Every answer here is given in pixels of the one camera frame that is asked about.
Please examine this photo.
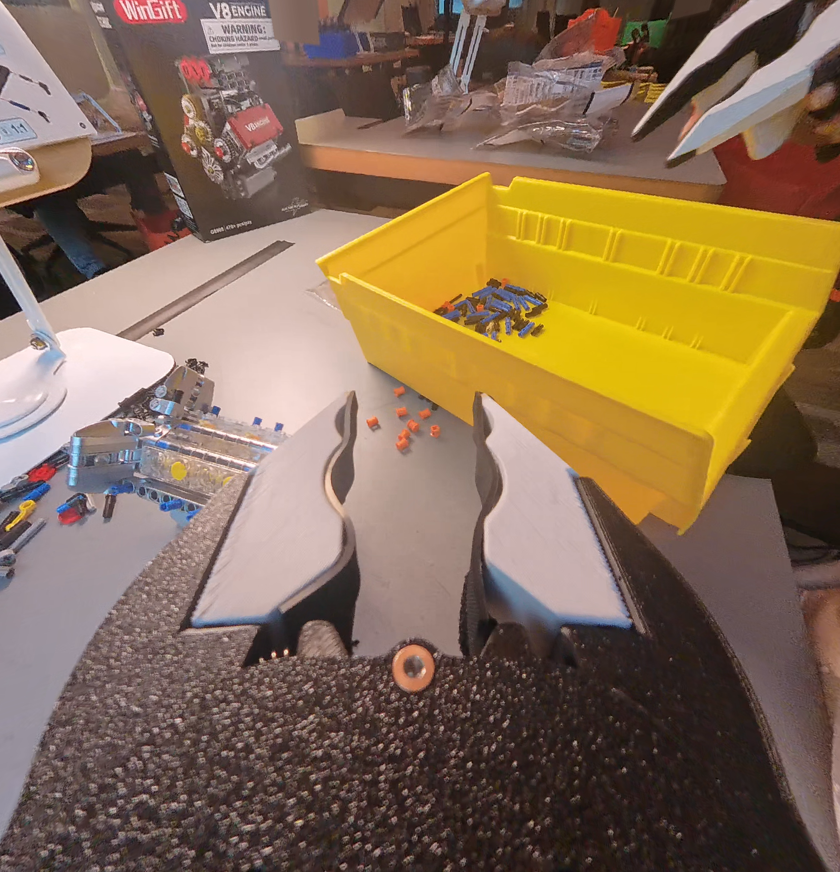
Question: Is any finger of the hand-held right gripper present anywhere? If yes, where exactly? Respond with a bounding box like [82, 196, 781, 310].
[630, 0, 805, 143]
[664, 30, 840, 168]

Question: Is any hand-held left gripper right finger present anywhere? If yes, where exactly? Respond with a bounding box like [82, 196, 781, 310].
[461, 396, 636, 658]

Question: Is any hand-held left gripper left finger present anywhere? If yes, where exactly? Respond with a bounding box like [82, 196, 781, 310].
[189, 391, 361, 655]

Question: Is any toy brick engine model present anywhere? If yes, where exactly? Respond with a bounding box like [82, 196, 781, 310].
[68, 360, 287, 528]

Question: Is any cluster of orange bushes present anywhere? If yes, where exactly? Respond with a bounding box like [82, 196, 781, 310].
[365, 385, 443, 455]

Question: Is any yellow plastic bin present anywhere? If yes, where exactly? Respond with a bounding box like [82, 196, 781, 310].
[316, 173, 840, 534]

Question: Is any grey desk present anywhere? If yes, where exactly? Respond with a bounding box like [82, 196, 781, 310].
[0, 205, 836, 872]

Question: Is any red cloth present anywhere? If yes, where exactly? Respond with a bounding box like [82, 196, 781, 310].
[720, 137, 840, 222]

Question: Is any heap of clear plastic bags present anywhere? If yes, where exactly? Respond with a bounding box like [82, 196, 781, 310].
[399, 52, 642, 154]

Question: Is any scatter of blue black pins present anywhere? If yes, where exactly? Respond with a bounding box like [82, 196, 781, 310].
[433, 278, 552, 343]

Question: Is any pile of coloured brick parts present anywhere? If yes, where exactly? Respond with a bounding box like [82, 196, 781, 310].
[0, 447, 97, 595]

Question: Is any white book stand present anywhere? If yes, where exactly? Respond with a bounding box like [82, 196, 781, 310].
[0, 0, 177, 446]

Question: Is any person's grey printed clothing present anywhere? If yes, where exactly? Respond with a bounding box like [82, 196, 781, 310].
[795, 559, 840, 872]

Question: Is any wooden side table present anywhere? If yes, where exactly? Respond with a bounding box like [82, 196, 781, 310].
[294, 107, 729, 204]

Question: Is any black toy set box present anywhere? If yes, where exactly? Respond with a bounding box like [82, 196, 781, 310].
[91, 0, 315, 245]

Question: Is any building instruction booklet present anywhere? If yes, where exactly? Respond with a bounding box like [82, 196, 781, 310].
[0, 0, 97, 154]

